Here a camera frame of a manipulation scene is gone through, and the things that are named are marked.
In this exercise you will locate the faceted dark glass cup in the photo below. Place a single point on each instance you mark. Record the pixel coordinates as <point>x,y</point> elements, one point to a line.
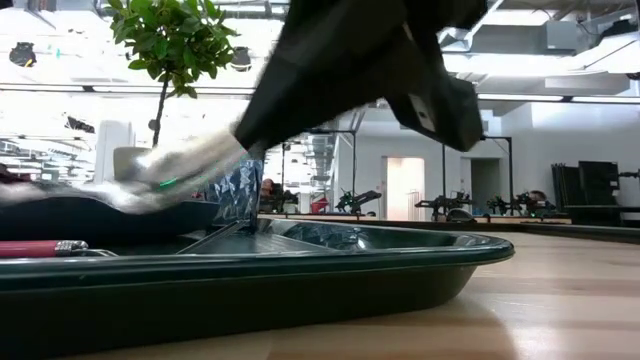
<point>240,195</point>

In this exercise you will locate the black background gantry frame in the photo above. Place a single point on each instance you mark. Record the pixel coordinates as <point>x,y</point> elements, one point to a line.
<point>510,170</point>
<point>354,165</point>

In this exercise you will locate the black aluminium table frame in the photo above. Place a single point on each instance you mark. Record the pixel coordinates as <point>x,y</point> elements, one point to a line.
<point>575,232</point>

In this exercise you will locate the black background robot arm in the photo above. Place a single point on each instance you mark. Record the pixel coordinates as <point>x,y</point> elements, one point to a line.
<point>515,204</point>
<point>360,197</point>
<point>440,202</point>

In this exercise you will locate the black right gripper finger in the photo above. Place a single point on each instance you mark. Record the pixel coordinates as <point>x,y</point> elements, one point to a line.
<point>325,75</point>
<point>445,115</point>

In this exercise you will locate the long ceiling light strip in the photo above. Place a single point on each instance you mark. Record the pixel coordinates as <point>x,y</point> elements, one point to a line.
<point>520,97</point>

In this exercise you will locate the white door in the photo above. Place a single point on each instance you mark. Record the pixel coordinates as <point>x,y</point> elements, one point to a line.
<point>405,190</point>

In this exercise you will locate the black equipment stack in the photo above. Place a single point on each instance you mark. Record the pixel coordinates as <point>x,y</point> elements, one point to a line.
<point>595,182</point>

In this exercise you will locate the black ceiling lamp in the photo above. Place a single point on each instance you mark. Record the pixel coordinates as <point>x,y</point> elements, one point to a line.
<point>241,57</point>
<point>22,54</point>

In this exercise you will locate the grey ceiling duct box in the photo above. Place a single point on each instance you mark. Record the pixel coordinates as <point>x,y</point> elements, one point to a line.
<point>565,35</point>

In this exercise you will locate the dark green plastic tray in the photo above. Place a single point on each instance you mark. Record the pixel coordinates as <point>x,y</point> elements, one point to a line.
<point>250,290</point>

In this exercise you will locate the black background table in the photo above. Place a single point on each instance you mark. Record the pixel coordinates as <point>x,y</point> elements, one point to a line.
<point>600,215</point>

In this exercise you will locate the person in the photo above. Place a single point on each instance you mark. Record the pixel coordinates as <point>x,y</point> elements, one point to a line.
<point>537,196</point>
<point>267,186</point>

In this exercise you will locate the red bin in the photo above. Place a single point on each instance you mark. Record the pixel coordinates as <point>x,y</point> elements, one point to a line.
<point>320,206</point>

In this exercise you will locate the green leafy plant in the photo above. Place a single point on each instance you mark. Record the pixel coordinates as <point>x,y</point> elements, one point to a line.
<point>170,35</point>

